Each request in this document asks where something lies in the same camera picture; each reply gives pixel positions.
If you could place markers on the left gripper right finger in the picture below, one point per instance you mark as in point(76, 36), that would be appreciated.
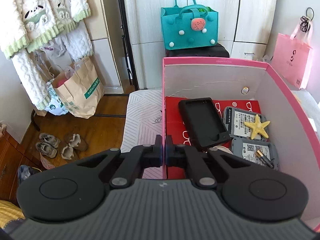
point(189, 159)

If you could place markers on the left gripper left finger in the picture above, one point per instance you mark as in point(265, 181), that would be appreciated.
point(135, 162)

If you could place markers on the black silicone case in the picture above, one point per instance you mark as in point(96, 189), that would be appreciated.
point(203, 123)

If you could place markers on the beige glasses case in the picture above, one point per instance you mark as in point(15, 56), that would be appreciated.
point(221, 148)

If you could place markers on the grey battery case with label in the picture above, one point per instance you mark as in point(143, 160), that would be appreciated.
point(234, 119)

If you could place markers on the small gold-black battery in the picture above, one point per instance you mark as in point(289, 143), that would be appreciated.
point(264, 159)

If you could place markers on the yellow starfish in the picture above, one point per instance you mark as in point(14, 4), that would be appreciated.
point(257, 127)

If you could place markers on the pink cardboard box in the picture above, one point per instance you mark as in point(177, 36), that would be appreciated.
point(290, 130)

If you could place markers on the brown slippers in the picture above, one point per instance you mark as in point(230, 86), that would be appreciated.
point(74, 143)

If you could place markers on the grey sneakers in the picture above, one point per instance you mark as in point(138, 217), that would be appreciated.
point(48, 145)

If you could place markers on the brown paper bag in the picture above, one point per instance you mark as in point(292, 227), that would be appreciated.
point(79, 88)

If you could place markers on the white green plastic bag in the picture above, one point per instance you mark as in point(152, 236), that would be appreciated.
point(55, 106)

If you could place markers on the black suitcase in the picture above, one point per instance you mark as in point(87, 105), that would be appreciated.
point(211, 51)

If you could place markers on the black clothes rack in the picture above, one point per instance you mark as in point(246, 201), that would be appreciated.
point(127, 43)

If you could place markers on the wooden cabinet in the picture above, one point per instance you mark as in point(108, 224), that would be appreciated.
point(12, 156)

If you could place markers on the teal felt tote bag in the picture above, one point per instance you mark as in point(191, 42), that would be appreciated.
point(192, 26)

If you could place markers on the pink paper bag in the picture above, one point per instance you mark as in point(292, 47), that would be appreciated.
point(293, 56)

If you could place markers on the white wardrobe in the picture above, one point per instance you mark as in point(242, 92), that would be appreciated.
point(155, 28)

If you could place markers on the white fleece robe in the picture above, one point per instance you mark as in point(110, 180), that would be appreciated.
point(29, 25)

